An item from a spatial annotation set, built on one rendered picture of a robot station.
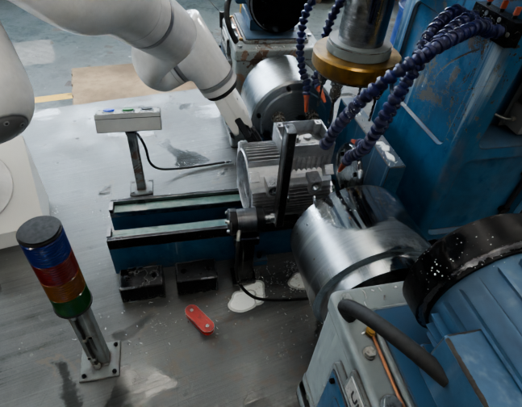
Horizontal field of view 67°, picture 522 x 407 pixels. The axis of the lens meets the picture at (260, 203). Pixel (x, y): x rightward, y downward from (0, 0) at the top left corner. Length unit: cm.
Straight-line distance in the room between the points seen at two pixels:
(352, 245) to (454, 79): 42
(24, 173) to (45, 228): 58
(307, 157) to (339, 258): 31
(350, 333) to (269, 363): 39
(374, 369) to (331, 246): 23
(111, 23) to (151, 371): 69
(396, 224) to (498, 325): 33
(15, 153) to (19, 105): 73
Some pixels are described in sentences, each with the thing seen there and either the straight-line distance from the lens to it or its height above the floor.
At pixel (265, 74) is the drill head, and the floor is 114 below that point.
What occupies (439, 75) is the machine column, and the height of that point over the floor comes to 129.
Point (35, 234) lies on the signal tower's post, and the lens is 64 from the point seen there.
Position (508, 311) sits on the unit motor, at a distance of 45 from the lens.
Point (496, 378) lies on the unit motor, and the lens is 43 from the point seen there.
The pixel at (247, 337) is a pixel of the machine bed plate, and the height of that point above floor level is 80.
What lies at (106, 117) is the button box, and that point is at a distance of 114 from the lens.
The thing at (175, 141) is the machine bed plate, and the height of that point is 80.
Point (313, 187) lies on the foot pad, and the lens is 92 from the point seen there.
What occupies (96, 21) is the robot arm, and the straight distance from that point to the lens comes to 50.
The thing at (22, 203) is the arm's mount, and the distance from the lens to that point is 120.
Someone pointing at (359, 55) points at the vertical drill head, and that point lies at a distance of 81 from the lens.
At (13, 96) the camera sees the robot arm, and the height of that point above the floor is 143.
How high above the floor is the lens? 165
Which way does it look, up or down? 43 degrees down
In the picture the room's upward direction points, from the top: 5 degrees clockwise
